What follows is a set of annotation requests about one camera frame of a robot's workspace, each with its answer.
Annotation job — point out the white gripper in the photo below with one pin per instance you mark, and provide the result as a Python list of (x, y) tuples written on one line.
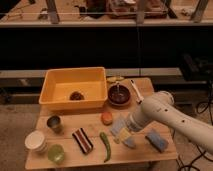
[(124, 135)]

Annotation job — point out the green chili pepper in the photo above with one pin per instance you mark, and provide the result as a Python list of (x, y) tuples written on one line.
[(106, 142)]

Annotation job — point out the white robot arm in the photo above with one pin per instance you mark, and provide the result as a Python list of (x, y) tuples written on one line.
[(160, 107)]

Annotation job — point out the green plastic cup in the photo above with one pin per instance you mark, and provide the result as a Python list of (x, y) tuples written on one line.
[(56, 154)]

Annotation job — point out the metal cup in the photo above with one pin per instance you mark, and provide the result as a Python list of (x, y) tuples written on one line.
[(54, 123)]

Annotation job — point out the white paper cup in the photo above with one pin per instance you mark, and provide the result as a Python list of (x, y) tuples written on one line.
[(36, 142)]

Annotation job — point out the light blue cloth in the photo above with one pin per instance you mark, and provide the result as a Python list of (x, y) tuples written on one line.
[(117, 125)]

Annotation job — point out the orange round toy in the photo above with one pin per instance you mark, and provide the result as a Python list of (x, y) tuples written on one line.
[(107, 118)]

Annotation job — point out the blue sponge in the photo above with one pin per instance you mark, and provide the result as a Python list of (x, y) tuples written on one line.
[(157, 141)]

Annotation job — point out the white brush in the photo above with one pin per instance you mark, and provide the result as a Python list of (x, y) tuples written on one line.
[(140, 97)]

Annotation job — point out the dark red bowl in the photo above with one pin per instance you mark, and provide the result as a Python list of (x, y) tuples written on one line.
[(119, 100)]

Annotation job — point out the striped red white sponge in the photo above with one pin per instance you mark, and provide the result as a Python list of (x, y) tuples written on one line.
[(86, 146)]

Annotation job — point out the utensil in bowl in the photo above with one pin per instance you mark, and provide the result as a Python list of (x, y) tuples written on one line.
[(117, 87)]

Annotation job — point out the yellow toy banana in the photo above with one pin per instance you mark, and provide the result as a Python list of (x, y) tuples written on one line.
[(115, 79)]

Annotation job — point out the brown object in bin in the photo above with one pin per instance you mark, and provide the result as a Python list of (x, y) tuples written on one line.
[(76, 96)]

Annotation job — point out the yellow plastic bin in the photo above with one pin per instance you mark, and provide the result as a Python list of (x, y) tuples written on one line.
[(59, 84)]

